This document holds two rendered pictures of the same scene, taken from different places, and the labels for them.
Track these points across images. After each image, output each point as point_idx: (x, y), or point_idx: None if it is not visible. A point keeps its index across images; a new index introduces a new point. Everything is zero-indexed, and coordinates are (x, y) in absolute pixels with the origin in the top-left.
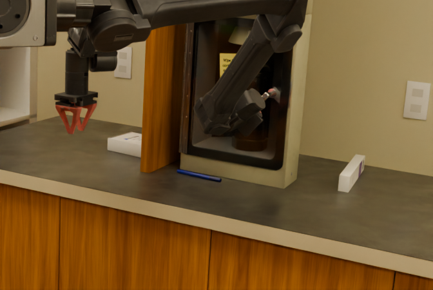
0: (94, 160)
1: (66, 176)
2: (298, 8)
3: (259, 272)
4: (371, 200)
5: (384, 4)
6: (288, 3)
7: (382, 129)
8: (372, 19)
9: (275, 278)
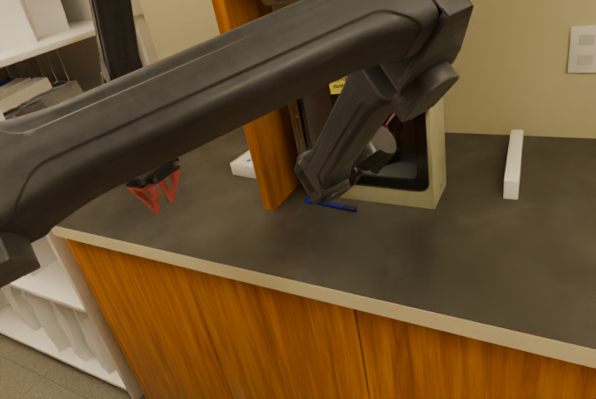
0: (216, 197)
1: (181, 238)
2: (448, 35)
3: (424, 348)
4: (553, 210)
5: None
6: (422, 32)
7: (539, 90)
8: None
9: (446, 356)
